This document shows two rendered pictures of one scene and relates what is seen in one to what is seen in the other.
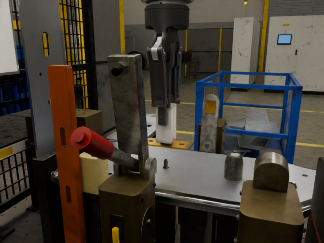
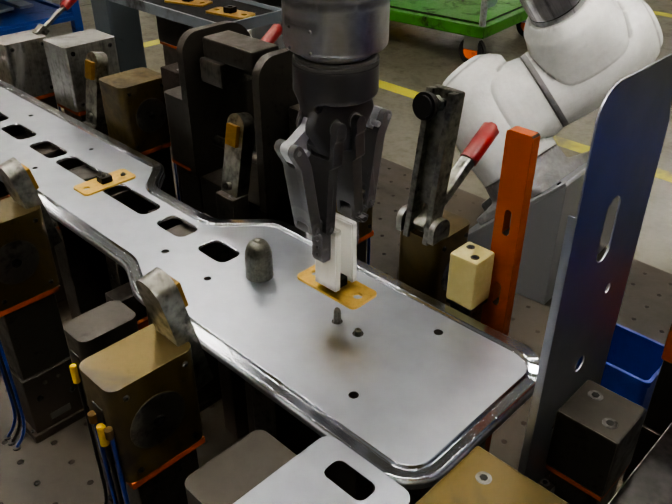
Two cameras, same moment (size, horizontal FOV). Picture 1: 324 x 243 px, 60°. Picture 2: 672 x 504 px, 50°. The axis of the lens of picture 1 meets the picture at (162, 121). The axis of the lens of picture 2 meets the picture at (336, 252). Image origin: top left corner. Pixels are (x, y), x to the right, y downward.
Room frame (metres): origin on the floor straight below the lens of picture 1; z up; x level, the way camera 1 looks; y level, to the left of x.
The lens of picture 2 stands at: (1.05, 0.25, 1.47)
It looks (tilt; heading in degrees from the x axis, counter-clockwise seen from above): 32 degrees down; 205
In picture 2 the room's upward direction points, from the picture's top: straight up
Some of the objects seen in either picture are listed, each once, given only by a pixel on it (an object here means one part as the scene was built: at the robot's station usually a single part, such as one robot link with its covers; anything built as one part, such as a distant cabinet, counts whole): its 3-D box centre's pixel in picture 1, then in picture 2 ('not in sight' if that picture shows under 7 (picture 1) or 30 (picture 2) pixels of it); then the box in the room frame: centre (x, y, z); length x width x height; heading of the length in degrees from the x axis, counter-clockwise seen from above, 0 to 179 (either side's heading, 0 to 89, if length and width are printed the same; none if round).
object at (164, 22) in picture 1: (166, 33); (335, 101); (0.50, -0.01, 1.25); 0.08 x 0.07 x 0.09; 161
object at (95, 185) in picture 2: not in sight; (104, 179); (0.35, -0.45, 1.01); 0.08 x 0.04 x 0.01; 162
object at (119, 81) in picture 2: not in sight; (154, 179); (0.13, -0.54, 0.89); 0.12 x 0.08 x 0.38; 161
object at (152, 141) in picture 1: (166, 141); (336, 281); (0.50, -0.01, 1.05); 0.08 x 0.04 x 0.01; 71
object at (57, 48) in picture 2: not in sight; (105, 143); (0.07, -0.70, 0.90); 0.13 x 0.08 x 0.41; 161
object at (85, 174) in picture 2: not in sight; (95, 253); (0.32, -0.52, 0.84); 0.12 x 0.05 x 0.29; 161
